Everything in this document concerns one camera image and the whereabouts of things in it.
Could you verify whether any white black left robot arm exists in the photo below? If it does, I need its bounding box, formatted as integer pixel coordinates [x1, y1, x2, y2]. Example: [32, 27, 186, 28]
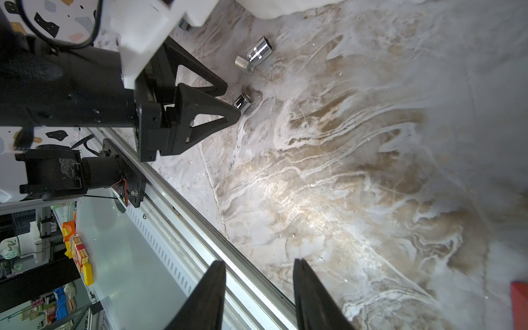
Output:
[1, 1, 241, 203]

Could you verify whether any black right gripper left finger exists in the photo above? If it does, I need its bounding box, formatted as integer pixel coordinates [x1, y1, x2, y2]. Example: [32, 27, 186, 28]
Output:
[165, 261, 226, 329]

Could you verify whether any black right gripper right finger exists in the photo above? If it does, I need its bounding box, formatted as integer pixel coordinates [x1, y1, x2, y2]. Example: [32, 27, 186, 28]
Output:
[293, 258, 354, 330]

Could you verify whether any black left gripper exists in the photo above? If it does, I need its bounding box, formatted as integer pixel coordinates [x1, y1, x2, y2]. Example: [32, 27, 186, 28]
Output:
[1, 16, 241, 162]

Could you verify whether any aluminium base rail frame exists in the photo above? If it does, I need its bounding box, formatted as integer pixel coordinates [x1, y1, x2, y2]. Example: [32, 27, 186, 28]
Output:
[80, 128, 296, 329]

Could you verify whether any white plastic storage box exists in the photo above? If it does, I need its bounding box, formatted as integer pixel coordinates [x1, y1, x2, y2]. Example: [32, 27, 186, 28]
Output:
[236, 0, 342, 20]

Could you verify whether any red plastic block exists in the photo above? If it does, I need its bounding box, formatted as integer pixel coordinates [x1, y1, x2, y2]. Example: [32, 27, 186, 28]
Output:
[510, 282, 528, 330]

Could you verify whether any chrome socket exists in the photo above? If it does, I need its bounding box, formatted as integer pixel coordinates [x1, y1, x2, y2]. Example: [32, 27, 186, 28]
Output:
[235, 56, 254, 74]
[247, 37, 274, 68]
[233, 93, 252, 114]

